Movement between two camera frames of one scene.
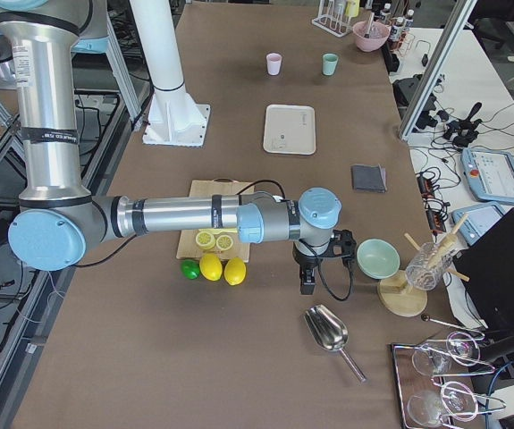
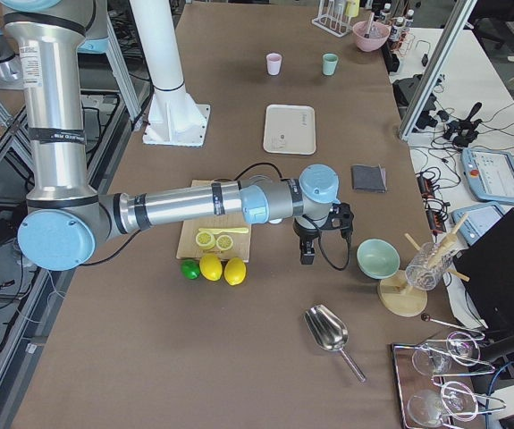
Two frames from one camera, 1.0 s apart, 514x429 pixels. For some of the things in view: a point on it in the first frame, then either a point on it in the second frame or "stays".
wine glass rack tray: [432, 381] stays
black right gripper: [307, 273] → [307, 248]
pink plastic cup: [273, 63] stays
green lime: [190, 269] stays
